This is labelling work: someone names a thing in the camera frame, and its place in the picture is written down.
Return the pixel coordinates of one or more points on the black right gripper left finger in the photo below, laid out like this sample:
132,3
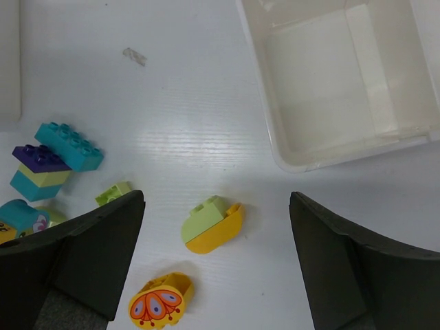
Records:
73,272

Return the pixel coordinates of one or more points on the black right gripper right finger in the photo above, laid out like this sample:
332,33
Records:
356,278

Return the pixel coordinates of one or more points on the yellow butterfly lego brick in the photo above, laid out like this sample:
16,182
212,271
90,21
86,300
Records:
162,301

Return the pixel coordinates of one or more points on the yellow rounded lego brick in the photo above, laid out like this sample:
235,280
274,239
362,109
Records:
220,233

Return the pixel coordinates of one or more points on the lime rounded lego brick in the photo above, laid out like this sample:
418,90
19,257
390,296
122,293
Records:
203,217

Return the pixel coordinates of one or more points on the teal lime yellow lego cluster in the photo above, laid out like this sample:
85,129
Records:
18,219

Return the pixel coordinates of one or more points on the teal and lime lego stack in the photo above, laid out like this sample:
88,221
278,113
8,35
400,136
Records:
38,186

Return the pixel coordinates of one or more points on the small lime lego brick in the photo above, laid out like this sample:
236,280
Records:
115,191

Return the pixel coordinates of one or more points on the purple lego brick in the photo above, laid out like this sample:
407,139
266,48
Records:
39,159

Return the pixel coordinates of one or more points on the long teal lego brick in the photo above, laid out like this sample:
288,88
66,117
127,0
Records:
79,154

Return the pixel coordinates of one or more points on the white right sorting tray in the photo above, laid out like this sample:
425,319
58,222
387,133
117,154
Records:
344,80

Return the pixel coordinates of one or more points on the white sorting tray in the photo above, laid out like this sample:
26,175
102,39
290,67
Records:
10,63
344,80

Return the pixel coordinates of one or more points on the white left sorting tray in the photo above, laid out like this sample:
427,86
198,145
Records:
10,63

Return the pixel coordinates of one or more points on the clear tape scrap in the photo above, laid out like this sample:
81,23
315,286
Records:
135,56

